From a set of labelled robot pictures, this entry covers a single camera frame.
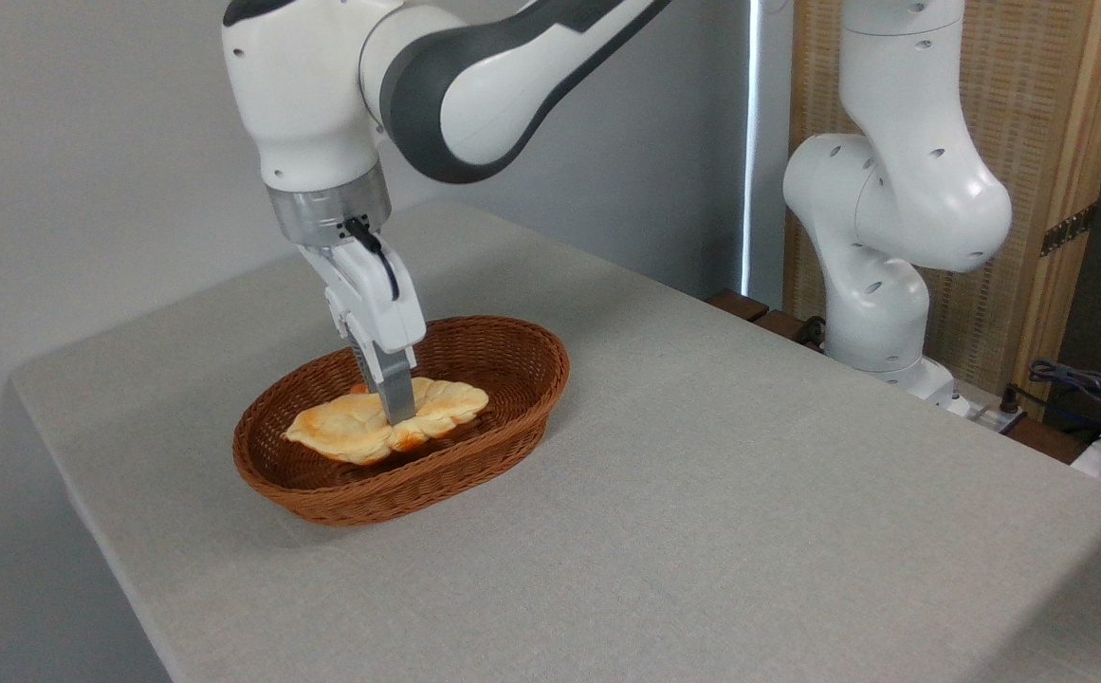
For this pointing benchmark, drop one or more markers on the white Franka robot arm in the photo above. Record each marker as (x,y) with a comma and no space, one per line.
(303,95)

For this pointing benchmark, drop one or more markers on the long pale bread loaf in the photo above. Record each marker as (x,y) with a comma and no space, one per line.
(346,427)

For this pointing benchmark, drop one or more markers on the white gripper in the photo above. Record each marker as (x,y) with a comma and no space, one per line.
(370,294)

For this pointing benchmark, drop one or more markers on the black power plug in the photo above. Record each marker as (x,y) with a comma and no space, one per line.
(1011,398)

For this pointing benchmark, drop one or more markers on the metal screen hinge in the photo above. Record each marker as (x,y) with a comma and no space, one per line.
(1069,230)

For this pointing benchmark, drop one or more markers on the brown wicker oval basket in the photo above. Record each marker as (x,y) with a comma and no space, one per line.
(512,379)

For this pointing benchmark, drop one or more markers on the woven wooden folding screen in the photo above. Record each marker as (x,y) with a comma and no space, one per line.
(1043,95)

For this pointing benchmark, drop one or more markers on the grey tablecloth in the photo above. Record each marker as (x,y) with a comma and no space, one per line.
(749,522)

